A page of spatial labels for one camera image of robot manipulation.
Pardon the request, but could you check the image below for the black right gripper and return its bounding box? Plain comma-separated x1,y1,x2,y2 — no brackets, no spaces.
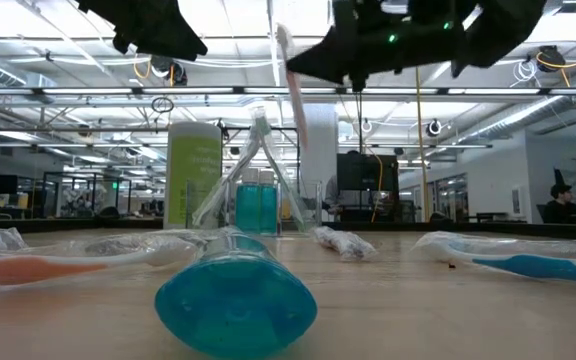
286,0,469,92

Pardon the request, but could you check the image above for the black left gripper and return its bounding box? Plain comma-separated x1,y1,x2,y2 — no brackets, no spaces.
77,0,208,62

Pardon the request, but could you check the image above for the orange toothbrush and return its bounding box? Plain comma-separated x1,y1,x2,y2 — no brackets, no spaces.
0,233,232,296
273,22,310,150

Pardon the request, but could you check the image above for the small white item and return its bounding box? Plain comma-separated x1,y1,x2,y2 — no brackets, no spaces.
311,225,378,262

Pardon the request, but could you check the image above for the white building column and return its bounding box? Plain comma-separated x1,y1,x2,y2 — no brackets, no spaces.
298,102,340,221

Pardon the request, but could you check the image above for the person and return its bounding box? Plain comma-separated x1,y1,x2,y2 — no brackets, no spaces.
541,183,576,225
323,174,342,217

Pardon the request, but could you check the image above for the green disinfecting wipes canister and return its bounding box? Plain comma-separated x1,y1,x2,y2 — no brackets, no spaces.
162,121,223,231

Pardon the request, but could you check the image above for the clear acrylic organizer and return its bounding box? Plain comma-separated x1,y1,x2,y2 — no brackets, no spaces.
186,177,325,237

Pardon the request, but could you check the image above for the yellow hanging cable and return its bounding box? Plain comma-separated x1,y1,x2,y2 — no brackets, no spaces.
370,152,385,224
414,67,430,224

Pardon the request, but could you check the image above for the black aluminium table frame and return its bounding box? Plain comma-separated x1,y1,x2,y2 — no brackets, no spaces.
0,215,576,242

